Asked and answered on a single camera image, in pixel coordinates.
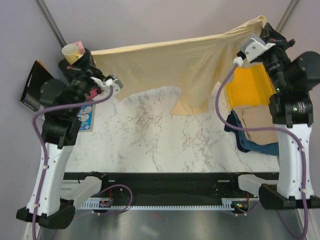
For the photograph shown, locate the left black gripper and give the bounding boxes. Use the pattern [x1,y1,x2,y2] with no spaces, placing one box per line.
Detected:
[66,49,106,117]

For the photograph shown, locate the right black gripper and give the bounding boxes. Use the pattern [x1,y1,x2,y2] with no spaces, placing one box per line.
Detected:
[263,22,298,93]

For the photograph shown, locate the cream yellow t shirt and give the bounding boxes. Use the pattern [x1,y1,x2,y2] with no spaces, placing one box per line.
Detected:
[91,15,267,116]

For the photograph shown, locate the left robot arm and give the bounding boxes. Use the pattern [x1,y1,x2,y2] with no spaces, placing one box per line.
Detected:
[16,49,122,230]

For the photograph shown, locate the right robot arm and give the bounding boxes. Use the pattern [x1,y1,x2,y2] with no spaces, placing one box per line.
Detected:
[229,23,320,210]

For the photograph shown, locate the black pink drawer unit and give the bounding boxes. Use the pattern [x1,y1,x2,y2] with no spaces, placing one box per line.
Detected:
[58,47,101,101]

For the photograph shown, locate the blue picture book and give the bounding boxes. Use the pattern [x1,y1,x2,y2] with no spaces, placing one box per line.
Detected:
[78,104,96,132]

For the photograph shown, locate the yellow ceramic mug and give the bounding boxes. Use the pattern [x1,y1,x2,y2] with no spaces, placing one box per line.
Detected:
[61,43,84,65]

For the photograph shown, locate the yellow plastic bin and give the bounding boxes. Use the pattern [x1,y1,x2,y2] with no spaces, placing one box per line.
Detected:
[224,64,276,110]

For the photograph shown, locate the black cardboard box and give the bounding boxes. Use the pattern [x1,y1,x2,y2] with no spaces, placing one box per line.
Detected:
[20,60,66,114]

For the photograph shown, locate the folded beige t shirt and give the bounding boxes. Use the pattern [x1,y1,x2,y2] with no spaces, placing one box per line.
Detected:
[233,105,278,146]

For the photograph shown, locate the folded navy t shirt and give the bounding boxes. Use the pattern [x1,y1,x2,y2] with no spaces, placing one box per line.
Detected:
[224,112,248,153]

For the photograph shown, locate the folded blue t shirt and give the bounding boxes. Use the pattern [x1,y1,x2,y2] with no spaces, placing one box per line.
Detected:
[236,131,279,156]

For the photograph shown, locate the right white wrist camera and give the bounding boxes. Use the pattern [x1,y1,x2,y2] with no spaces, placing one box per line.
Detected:
[232,34,276,67]

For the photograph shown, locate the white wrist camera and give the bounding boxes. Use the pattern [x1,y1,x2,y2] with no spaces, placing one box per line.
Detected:
[90,74,124,95]
[232,34,276,67]

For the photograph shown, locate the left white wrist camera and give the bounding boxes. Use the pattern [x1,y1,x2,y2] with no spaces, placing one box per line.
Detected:
[90,74,124,95]

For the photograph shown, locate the left corner aluminium post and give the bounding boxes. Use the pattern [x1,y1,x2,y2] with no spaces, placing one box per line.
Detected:
[35,0,66,48]

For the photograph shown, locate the corner aluminium post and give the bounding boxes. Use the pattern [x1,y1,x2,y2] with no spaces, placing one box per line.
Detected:
[275,0,300,33]
[35,0,66,48]

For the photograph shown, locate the right corner aluminium post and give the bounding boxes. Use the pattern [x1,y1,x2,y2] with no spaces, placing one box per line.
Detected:
[275,0,300,33]

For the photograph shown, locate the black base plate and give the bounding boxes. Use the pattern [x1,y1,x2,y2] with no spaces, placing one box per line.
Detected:
[62,171,281,207]

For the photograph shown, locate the left white cable duct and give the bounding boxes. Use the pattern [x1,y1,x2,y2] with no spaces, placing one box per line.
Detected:
[79,198,113,210]

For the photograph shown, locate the white cable duct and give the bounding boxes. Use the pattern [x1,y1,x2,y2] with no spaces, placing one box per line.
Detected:
[221,198,260,211]
[79,198,113,210]

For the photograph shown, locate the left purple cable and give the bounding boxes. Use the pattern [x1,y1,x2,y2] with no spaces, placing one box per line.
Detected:
[31,84,133,240]

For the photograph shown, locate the purple cable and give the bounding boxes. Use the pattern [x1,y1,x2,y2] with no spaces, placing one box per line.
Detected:
[31,84,133,240]
[215,63,309,239]

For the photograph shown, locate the right white cable duct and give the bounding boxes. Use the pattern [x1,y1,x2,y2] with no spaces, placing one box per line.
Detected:
[221,198,260,211]

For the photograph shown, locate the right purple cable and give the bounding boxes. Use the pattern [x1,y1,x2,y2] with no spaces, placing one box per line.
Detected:
[215,63,309,239]

